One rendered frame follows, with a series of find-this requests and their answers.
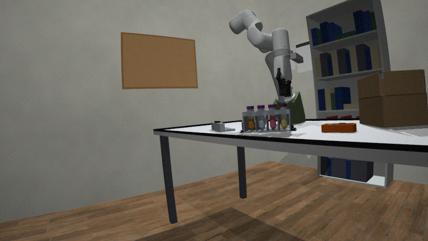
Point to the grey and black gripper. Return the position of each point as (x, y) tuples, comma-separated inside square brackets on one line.
[(283, 72)]

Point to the orange rectangular block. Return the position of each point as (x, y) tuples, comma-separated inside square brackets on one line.
[(339, 127)]

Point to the brown cardboard box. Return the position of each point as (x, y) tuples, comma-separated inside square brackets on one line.
[(397, 100)]

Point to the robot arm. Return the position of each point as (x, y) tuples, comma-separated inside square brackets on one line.
[(277, 43)]

